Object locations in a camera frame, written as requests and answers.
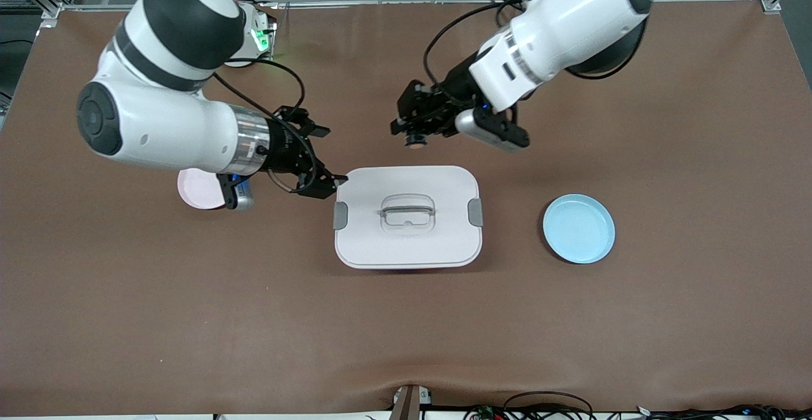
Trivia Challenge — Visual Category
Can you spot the white lidded storage box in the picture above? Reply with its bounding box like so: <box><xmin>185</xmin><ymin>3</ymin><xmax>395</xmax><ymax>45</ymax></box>
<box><xmin>333</xmin><ymin>166</ymin><xmax>484</xmax><ymax>270</ymax></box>

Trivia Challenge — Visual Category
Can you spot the pink round plate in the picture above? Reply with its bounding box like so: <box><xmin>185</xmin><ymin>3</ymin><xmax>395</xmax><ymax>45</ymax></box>
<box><xmin>177</xmin><ymin>167</ymin><xmax>226</xmax><ymax>210</ymax></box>

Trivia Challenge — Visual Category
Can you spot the brown table mat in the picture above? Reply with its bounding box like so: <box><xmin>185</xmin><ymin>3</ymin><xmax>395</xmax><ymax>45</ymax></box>
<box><xmin>0</xmin><ymin>1</ymin><xmax>812</xmax><ymax>416</ymax></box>

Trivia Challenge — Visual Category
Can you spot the light blue round plate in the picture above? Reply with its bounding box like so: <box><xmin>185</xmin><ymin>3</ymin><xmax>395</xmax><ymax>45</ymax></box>
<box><xmin>542</xmin><ymin>194</ymin><xmax>616</xmax><ymax>265</ymax></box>

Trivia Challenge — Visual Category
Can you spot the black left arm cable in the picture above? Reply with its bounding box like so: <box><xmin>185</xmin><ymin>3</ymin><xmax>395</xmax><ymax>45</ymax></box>
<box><xmin>423</xmin><ymin>0</ymin><xmax>527</xmax><ymax>100</ymax></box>

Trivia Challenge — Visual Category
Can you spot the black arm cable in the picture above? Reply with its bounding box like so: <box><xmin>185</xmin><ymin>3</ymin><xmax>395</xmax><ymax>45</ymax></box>
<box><xmin>423</xmin><ymin>0</ymin><xmax>527</xmax><ymax>100</ymax></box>
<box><xmin>213</xmin><ymin>58</ymin><xmax>318</xmax><ymax>194</ymax></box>

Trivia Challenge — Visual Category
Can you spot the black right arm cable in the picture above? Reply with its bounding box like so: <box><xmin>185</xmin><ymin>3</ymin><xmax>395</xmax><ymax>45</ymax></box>
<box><xmin>213</xmin><ymin>58</ymin><xmax>318</xmax><ymax>194</ymax></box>

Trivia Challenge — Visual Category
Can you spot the metal table edge bracket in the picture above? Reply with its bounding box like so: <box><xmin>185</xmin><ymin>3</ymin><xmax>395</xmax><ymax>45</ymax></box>
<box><xmin>390</xmin><ymin>385</ymin><xmax>433</xmax><ymax>420</ymax></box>

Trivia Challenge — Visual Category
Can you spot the black looped cable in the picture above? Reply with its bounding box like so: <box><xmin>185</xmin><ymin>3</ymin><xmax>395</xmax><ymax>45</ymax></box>
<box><xmin>503</xmin><ymin>391</ymin><xmax>594</xmax><ymax>420</ymax></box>

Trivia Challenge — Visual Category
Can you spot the tangled cable bundle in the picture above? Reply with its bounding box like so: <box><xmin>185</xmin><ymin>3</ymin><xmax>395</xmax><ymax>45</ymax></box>
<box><xmin>634</xmin><ymin>404</ymin><xmax>812</xmax><ymax>420</ymax></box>

